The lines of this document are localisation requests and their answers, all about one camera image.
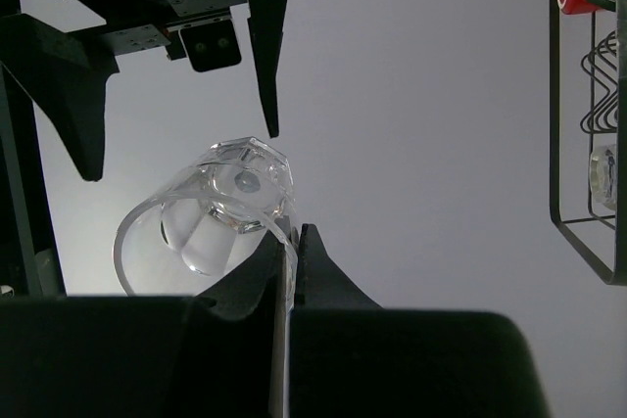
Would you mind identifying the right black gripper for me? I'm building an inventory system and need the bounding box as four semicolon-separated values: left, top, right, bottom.
1;0;287;182

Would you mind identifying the black wire dish rack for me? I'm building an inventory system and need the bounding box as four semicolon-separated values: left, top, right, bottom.
549;0;626;286

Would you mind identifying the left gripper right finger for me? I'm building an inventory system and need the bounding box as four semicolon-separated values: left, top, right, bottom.
289;224;550;417

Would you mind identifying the clear glass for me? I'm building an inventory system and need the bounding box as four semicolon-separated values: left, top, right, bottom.
113;137;298;296
589;144;617;211

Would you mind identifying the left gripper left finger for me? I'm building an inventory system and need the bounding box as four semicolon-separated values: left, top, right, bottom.
1;232;299;417

